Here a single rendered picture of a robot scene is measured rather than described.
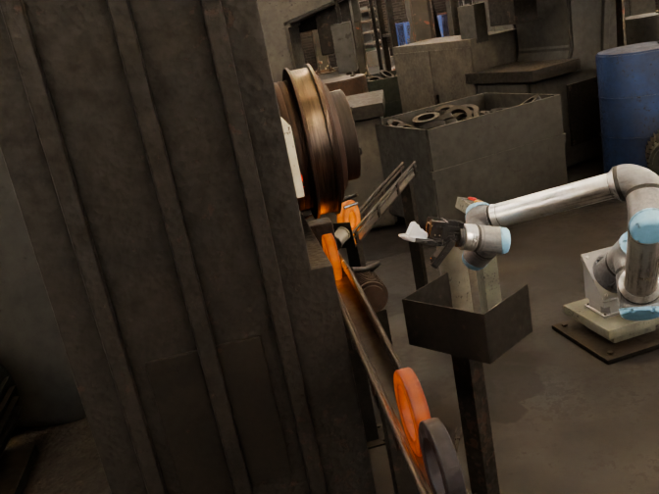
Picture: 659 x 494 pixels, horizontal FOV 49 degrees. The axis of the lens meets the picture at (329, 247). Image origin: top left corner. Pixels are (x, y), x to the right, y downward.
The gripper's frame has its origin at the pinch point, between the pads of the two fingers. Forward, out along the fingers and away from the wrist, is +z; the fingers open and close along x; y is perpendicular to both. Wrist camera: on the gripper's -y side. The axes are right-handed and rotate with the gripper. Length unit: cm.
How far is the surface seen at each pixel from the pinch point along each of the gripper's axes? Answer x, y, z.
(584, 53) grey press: -313, 81, -218
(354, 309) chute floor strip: 24.8, -17.1, 18.8
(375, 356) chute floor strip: 52, -20, 18
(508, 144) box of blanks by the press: -207, 16, -123
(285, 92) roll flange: 10, 43, 45
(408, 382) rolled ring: 94, -7, 23
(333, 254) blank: 7.5, -5.4, 23.6
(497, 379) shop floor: -25, -60, -56
